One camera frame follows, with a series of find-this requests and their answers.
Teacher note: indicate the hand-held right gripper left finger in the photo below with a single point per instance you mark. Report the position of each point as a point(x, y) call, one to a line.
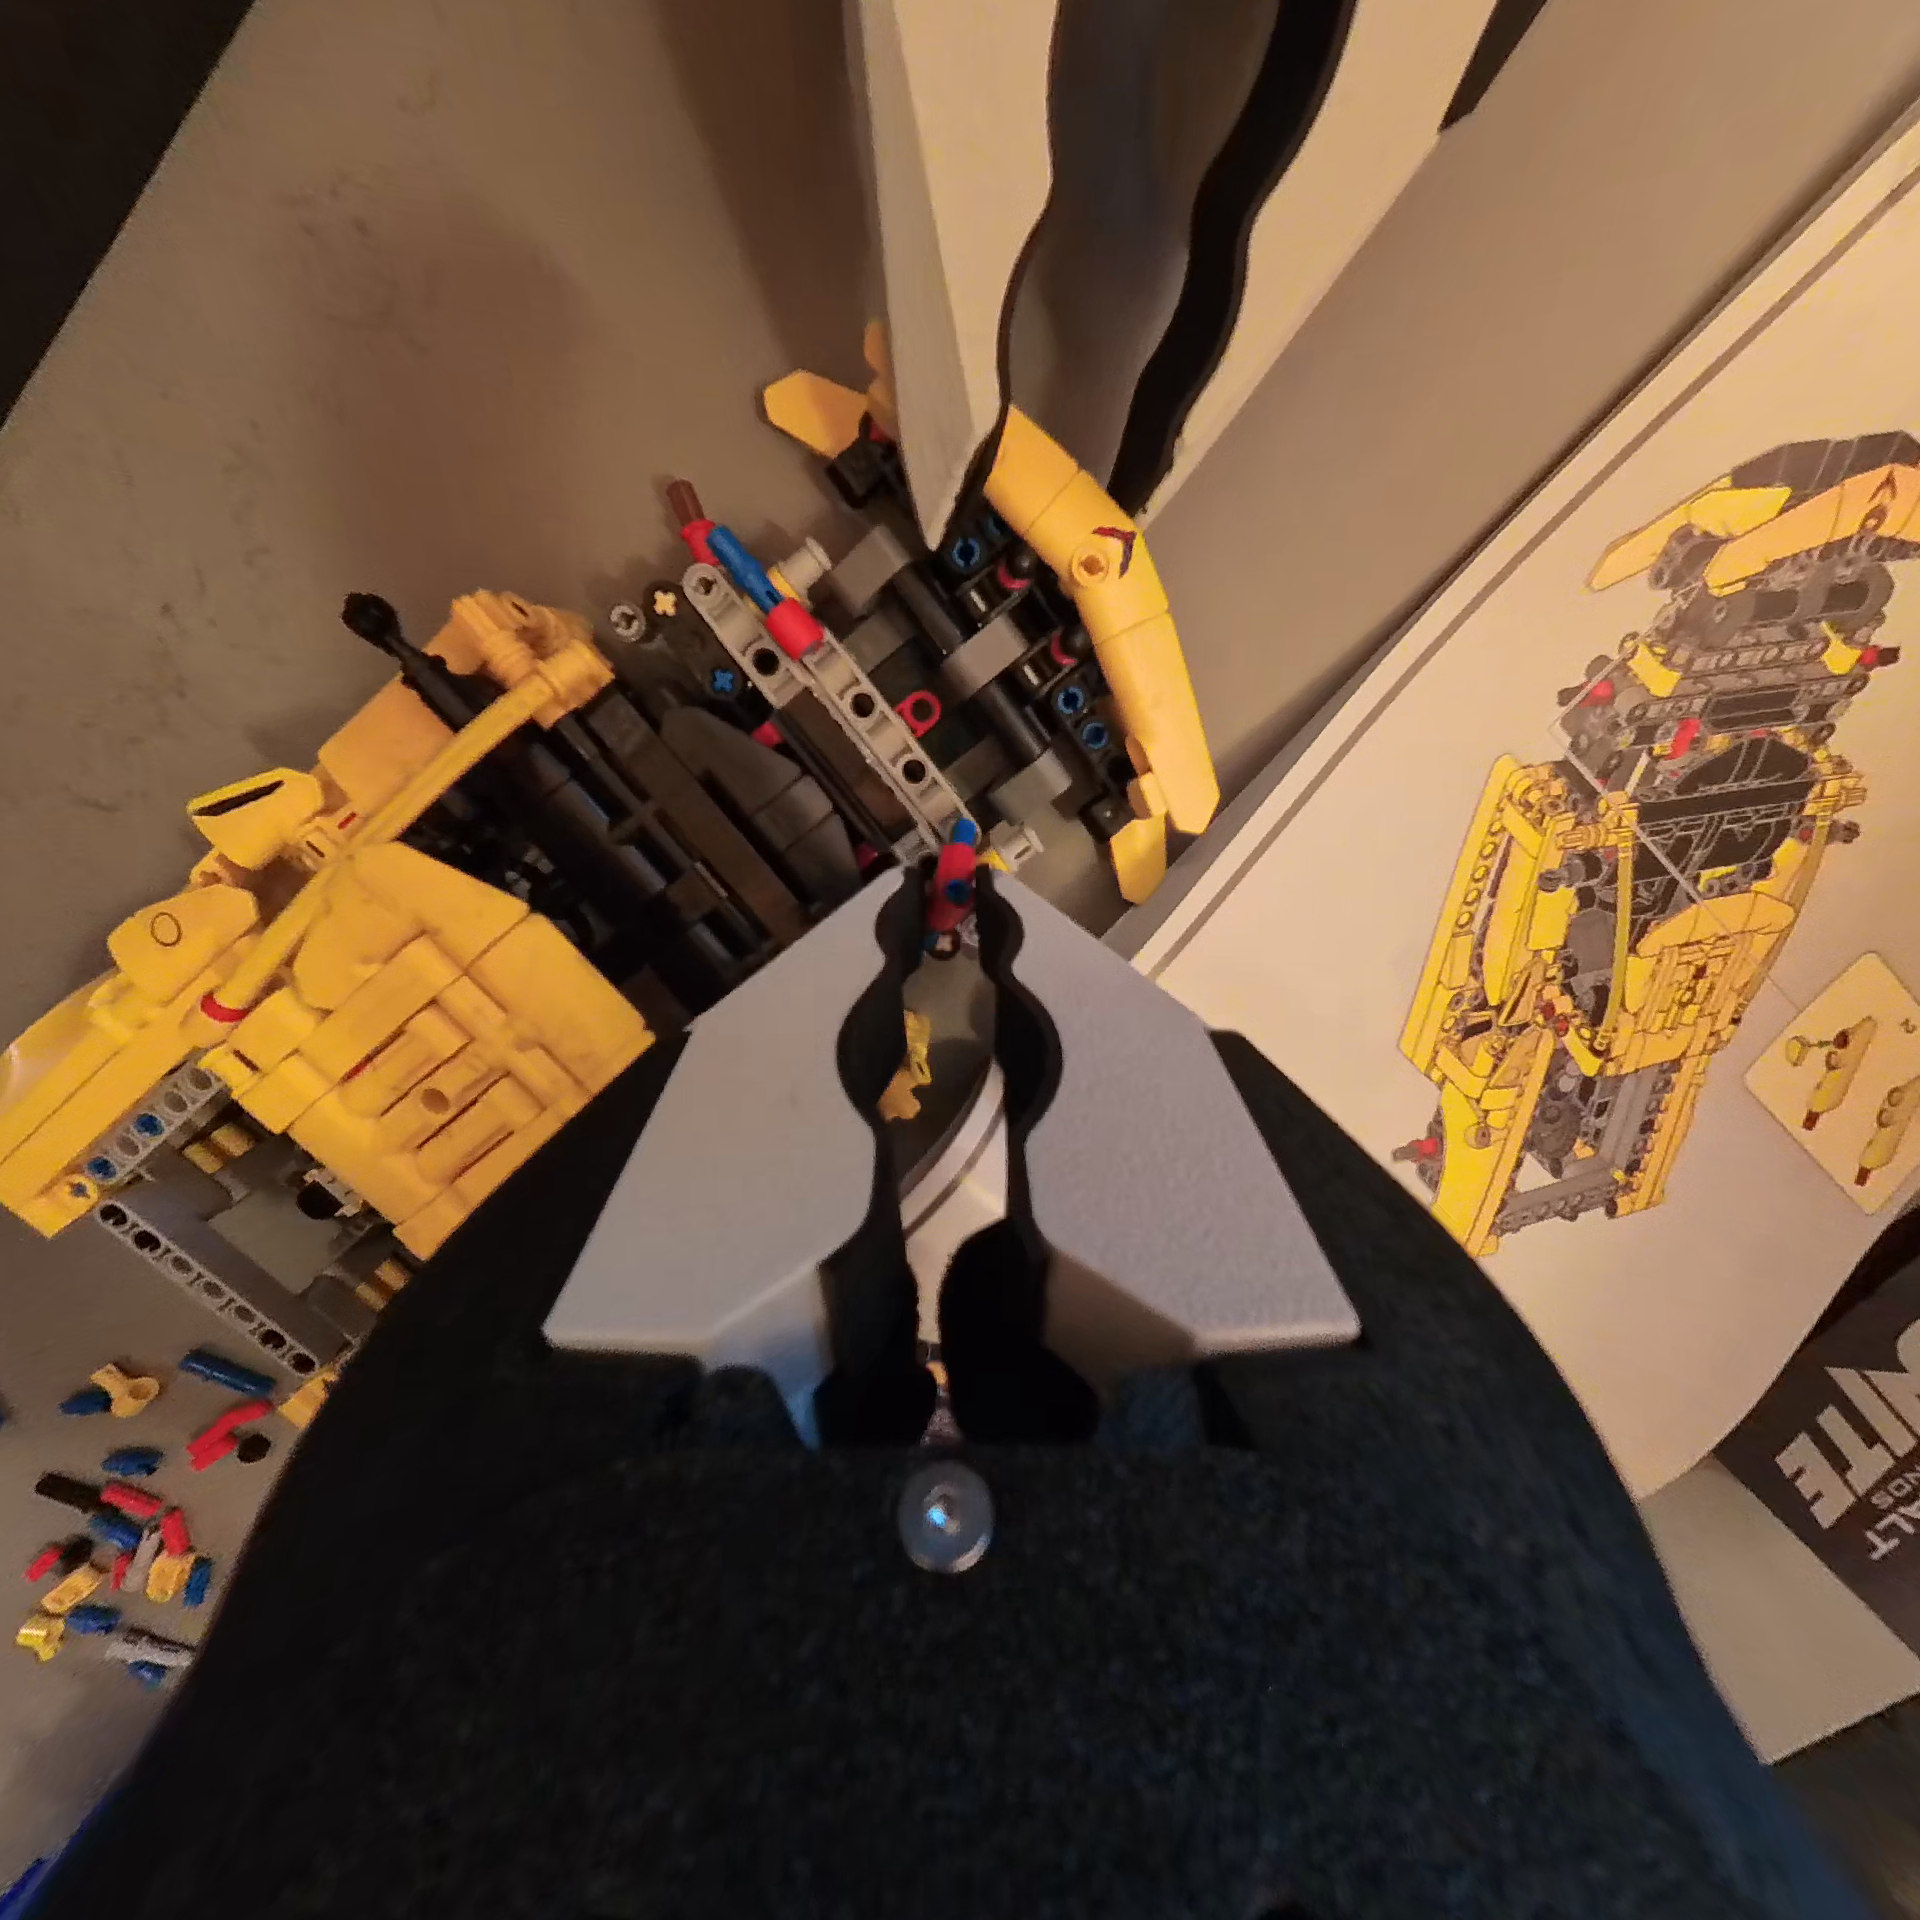
point(706, 1200)

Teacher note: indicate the instruction booklet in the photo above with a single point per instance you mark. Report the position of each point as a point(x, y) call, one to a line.
point(1304, 932)

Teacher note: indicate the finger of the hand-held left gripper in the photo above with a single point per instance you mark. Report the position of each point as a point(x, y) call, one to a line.
point(1348, 151)
point(943, 225)

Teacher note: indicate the yellow toy brick car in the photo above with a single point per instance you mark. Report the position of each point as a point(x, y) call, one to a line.
point(375, 974)

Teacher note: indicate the grey desk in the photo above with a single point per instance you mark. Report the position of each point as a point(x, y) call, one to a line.
point(375, 300)

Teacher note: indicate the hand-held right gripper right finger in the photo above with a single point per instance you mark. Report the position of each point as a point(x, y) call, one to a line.
point(1183, 1200)

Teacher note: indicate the blue axle with red bush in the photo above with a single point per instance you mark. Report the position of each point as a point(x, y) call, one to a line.
point(949, 894)

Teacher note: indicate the black toy set box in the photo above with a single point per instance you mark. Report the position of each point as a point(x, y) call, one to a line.
point(1861, 1470)

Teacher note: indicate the scatter of small coloured pins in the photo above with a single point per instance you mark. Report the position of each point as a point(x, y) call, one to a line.
point(224, 1434)

